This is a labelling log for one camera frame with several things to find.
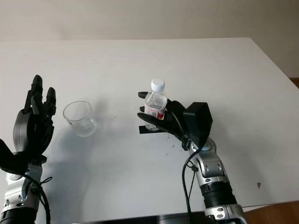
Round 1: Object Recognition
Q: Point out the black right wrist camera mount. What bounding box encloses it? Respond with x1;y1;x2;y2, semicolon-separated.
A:
183;102;214;149

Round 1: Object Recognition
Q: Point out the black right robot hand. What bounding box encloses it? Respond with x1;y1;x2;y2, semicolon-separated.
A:
136;91;191;151

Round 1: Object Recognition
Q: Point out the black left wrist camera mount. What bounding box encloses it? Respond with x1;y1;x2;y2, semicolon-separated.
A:
0;139;31;175

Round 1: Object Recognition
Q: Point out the clear plastic water bottle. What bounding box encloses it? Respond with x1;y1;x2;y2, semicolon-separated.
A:
144;78;168;131

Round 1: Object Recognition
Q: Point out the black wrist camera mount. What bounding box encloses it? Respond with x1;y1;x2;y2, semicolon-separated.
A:
0;139;31;175
183;102;214;149

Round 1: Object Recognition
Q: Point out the clear glass cup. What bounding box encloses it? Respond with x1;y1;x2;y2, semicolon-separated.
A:
63;100;97;138

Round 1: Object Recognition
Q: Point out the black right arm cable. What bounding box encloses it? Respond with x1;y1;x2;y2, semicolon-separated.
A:
182;140;204;214

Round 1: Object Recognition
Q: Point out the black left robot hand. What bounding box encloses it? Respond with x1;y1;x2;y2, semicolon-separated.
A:
13;74;57;164

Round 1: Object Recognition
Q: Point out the dark robot torso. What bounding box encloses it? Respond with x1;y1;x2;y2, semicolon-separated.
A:
77;211;207;224

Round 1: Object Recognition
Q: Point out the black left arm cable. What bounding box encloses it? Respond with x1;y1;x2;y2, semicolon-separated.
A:
23;172;53;224

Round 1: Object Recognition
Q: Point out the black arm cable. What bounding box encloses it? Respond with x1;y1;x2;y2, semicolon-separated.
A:
182;140;204;214
23;172;53;224

